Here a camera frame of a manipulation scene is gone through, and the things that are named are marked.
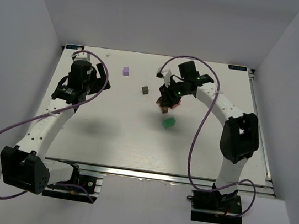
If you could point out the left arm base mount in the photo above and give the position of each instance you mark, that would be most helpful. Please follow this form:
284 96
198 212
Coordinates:
85 189

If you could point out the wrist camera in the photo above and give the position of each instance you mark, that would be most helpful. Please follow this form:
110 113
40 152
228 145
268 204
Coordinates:
82 56
164 74

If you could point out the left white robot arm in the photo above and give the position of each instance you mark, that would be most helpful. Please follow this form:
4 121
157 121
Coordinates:
24 166

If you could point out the right blue label sticker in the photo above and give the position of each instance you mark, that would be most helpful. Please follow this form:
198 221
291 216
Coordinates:
236 67

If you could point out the green notched block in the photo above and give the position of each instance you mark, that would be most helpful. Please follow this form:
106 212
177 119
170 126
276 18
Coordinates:
169 122

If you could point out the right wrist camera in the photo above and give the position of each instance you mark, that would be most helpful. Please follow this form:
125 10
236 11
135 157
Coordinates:
164 74

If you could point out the left blue label sticker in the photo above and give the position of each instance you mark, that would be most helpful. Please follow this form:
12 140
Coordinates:
74 47

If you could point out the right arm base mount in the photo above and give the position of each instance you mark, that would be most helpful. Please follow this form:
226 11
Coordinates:
204 209

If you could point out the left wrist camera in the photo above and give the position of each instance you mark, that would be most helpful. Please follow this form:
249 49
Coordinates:
82 56

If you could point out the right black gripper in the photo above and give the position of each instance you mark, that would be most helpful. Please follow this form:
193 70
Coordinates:
169 97

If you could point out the brown rectangular block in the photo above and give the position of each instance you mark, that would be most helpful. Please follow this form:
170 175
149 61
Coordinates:
159 101

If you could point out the olive green cube block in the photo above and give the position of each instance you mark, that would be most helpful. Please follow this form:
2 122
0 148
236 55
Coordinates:
145 90

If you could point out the purple cube block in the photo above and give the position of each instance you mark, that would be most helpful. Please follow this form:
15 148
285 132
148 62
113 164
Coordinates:
126 71

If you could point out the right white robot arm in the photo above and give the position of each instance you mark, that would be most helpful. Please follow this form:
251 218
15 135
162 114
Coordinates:
240 130

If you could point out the red rectangular block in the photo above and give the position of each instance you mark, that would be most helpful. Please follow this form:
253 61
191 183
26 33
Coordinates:
176 105

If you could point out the blue label sticker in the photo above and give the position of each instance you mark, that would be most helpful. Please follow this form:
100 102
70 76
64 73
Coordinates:
74 47
236 67

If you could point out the aluminium table frame rail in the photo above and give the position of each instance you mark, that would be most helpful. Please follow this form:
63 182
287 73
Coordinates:
262 146

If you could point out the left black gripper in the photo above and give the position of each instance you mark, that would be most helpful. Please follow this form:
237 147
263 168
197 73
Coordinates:
99 75

